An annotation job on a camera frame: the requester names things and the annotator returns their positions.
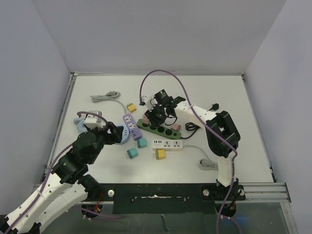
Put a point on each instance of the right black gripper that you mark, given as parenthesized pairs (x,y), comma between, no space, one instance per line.
(150,115)

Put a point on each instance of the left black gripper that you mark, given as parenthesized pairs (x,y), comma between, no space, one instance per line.
(115,135)

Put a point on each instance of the pink plug adapter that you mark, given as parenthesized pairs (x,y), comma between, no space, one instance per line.
(177,127)
(145,120)

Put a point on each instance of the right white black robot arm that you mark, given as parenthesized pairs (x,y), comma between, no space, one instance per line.
(222,134)

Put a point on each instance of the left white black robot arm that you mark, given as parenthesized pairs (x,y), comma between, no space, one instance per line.
(69,167)

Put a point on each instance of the teal plug adapter lower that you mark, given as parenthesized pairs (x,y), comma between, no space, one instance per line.
(131,153)

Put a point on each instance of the teal plug adapter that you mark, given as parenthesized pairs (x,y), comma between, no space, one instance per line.
(141,143)
(131,153)

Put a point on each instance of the teal plug adapter upper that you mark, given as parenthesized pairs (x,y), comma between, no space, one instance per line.
(141,143)

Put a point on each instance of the yellow plug adapter upper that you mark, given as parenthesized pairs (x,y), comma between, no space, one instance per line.
(131,107)

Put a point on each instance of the yellow plug adapter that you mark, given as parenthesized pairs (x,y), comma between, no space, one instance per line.
(159,154)
(131,107)

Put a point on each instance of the yellow plug adapter lower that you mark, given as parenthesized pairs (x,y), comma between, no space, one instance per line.
(159,154)

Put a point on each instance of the green power strip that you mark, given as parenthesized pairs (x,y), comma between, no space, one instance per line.
(159,131)

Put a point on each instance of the round blue power strip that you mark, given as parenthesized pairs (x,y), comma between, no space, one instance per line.
(125,134)

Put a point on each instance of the purple power strip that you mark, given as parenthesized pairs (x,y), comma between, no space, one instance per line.
(132,127)

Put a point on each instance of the white power strip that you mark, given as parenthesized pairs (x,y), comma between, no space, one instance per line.
(167,145)

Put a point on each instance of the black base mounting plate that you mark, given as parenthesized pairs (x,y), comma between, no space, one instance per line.
(168,198)

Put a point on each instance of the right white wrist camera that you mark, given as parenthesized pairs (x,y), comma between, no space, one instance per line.
(147,101)

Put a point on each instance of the aluminium rail frame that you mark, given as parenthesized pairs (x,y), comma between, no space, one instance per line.
(108,94)

